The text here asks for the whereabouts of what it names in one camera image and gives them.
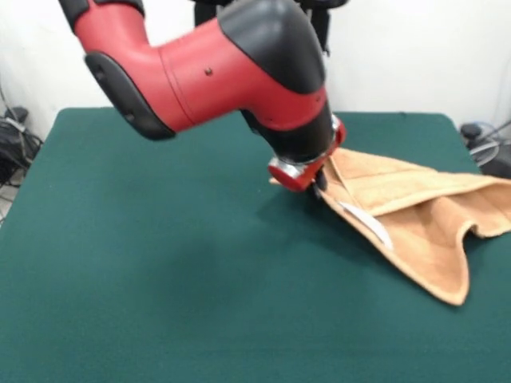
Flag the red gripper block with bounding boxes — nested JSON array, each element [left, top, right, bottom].
[[267, 116, 348, 200]]

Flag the tan terry towel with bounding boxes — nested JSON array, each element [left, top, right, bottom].
[[269, 148, 511, 307]]

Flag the black round device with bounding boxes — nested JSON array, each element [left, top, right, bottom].
[[459, 123, 487, 140]]

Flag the dark green table cloth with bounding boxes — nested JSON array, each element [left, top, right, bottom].
[[0, 106, 511, 383]]

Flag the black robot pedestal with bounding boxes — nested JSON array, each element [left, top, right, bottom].
[[193, 0, 349, 57]]

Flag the black cable bundle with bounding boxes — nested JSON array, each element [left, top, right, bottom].
[[0, 106, 44, 188]]

